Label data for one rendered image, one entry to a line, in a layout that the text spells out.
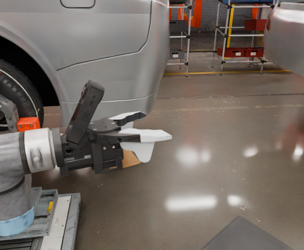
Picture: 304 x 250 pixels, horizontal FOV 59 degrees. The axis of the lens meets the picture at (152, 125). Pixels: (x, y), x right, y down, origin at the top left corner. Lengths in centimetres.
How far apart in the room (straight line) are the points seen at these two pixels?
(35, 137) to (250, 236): 129
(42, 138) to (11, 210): 14
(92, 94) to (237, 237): 124
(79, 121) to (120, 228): 158
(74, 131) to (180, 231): 158
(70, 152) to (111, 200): 172
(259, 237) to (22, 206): 126
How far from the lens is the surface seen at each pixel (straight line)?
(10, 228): 58
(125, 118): 56
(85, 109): 48
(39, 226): 194
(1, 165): 50
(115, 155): 51
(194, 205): 219
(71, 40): 152
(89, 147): 51
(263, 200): 237
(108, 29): 150
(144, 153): 49
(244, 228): 161
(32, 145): 49
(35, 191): 209
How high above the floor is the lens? 147
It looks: 26 degrees down
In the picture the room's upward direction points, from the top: straight up
